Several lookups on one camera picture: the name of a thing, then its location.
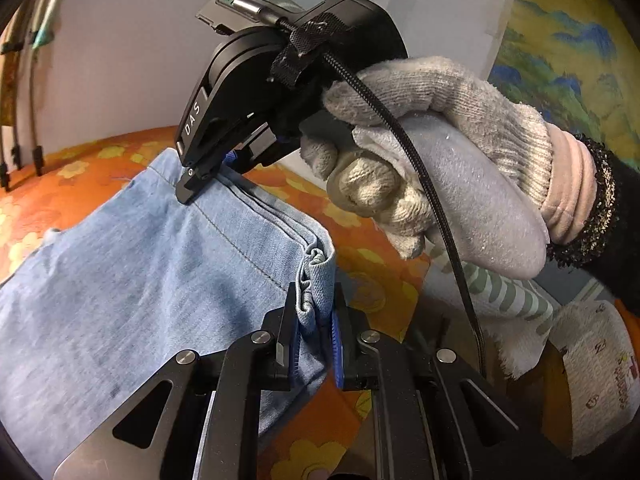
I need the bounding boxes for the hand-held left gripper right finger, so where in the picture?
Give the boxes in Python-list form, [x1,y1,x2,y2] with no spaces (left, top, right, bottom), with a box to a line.
[329,282,523,480]

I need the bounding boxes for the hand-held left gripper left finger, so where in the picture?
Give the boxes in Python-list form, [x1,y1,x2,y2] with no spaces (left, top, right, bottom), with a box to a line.
[99,282,301,480]

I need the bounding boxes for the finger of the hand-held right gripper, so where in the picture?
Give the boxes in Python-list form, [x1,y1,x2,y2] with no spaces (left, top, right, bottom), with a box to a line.
[222,126,281,173]
[175,161,222,207]

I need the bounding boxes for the light blue denim pants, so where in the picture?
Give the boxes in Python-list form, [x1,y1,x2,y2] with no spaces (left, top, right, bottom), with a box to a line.
[0,152,336,480]

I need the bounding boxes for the person's right forearm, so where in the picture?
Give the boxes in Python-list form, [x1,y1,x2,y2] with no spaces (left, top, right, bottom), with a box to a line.
[540,125,640,292]

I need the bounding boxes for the person's right hand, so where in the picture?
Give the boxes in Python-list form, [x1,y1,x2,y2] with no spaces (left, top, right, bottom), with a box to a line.
[299,55,553,281]

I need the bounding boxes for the green striped white blanket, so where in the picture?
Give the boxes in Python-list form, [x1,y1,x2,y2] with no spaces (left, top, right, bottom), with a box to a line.
[425,245,557,382]

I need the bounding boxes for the white printed cloth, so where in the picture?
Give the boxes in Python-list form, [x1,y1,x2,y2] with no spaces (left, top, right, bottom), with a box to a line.
[547,300,640,458]

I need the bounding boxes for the black braided cable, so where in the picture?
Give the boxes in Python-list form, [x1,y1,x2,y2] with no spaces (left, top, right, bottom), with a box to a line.
[234,0,487,377]

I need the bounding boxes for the landscape wall painting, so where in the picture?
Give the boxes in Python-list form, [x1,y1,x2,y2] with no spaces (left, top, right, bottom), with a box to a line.
[487,0,640,161]

